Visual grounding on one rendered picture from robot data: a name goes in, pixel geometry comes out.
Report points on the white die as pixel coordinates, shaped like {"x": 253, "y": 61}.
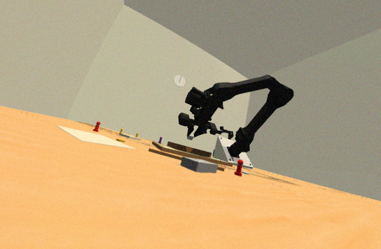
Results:
{"x": 190, "y": 137}

